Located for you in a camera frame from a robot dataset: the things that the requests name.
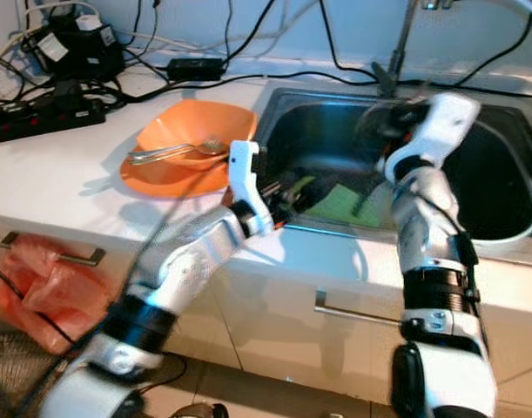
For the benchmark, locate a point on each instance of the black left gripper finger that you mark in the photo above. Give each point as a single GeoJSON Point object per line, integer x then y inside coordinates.
{"type": "Point", "coordinates": [305, 184]}
{"type": "Point", "coordinates": [318, 200]}

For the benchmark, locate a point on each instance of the metal spoon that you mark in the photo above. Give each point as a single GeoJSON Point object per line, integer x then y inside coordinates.
{"type": "Point", "coordinates": [212, 146]}

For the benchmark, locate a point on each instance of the orange plastic plate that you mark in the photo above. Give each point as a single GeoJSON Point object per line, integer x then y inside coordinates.
{"type": "Point", "coordinates": [170, 185]}

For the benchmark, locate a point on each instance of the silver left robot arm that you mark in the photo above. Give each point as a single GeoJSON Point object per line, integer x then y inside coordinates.
{"type": "Point", "coordinates": [187, 257]}

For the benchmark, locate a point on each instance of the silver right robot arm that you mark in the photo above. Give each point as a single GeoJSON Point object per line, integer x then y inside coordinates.
{"type": "Point", "coordinates": [431, 235]}

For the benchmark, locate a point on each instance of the green plate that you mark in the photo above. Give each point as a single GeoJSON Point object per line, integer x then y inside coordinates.
{"type": "Point", "coordinates": [344, 209]}

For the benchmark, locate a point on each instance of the metal faucet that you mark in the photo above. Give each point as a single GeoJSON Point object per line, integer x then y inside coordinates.
{"type": "Point", "coordinates": [386, 77]}

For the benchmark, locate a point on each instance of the stainless steel sink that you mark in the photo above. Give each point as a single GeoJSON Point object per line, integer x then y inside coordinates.
{"type": "Point", "coordinates": [326, 131]}

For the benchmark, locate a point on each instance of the orange plastic bowl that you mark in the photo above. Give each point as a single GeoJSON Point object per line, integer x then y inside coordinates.
{"type": "Point", "coordinates": [196, 122]}

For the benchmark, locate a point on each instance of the black power adapter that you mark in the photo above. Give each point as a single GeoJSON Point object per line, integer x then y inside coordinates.
{"type": "Point", "coordinates": [196, 68]}

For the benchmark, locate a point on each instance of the black power strip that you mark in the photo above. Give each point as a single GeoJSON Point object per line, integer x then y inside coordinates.
{"type": "Point", "coordinates": [39, 122]}

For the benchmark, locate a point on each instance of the black charger with white labels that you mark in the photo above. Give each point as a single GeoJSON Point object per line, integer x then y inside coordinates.
{"type": "Point", "coordinates": [83, 52]}

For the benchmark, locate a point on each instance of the orange plastic bag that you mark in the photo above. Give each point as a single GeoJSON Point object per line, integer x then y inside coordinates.
{"type": "Point", "coordinates": [48, 296]}

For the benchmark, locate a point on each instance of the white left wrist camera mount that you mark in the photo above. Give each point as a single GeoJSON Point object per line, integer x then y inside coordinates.
{"type": "Point", "coordinates": [246, 174]}

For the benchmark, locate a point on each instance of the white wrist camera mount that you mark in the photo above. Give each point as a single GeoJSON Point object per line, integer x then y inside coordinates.
{"type": "Point", "coordinates": [246, 174]}
{"type": "Point", "coordinates": [448, 122]}

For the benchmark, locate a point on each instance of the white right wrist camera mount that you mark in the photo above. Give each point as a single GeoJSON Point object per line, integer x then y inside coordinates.
{"type": "Point", "coordinates": [448, 122]}

